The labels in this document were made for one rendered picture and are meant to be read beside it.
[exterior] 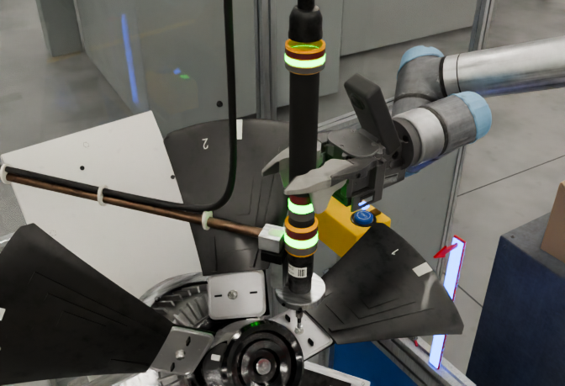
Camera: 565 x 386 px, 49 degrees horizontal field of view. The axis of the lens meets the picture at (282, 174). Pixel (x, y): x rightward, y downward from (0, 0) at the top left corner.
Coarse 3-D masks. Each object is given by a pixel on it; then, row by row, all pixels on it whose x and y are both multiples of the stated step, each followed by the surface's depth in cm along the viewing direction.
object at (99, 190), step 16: (224, 0) 66; (224, 16) 67; (0, 176) 93; (32, 176) 92; (48, 176) 91; (96, 192) 89; (112, 192) 88; (224, 192) 81; (176, 208) 85; (192, 208) 84; (208, 208) 83
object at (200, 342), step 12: (168, 336) 80; (180, 336) 80; (192, 336) 81; (204, 336) 81; (168, 348) 81; (180, 348) 82; (192, 348) 82; (204, 348) 82; (156, 360) 82; (168, 360) 83; (192, 360) 83; (168, 372) 84; (180, 372) 85; (192, 372) 85
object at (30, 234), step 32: (32, 224) 71; (0, 256) 71; (32, 256) 71; (64, 256) 72; (0, 288) 71; (32, 288) 72; (64, 288) 73; (96, 288) 74; (0, 320) 73; (32, 320) 74; (64, 320) 74; (96, 320) 75; (128, 320) 77; (160, 320) 78; (32, 352) 76; (64, 352) 77; (96, 352) 78; (128, 352) 79; (0, 384) 76
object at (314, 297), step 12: (264, 228) 83; (276, 228) 83; (264, 240) 81; (276, 240) 81; (264, 252) 82; (276, 252) 82; (276, 264) 83; (276, 276) 84; (276, 288) 85; (288, 288) 85; (312, 288) 85; (324, 288) 85; (288, 300) 83; (300, 300) 83; (312, 300) 83
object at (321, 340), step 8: (288, 312) 94; (304, 312) 93; (280, 320) 92; (296, 320) 92; (304, 320) 92; (312, 320) 92; (288, 328) 91; (304, 328) 91; (312, 328) 91; (320, 328) 91; (296, 336) 90; (304, 336) 90; (312, 336) 90; (320, 336) 90; (328, 336) 89; (304, 344) 88; (320, 344) 88; (328, 344) 88; (304, 352) 87; (312, 352) 87
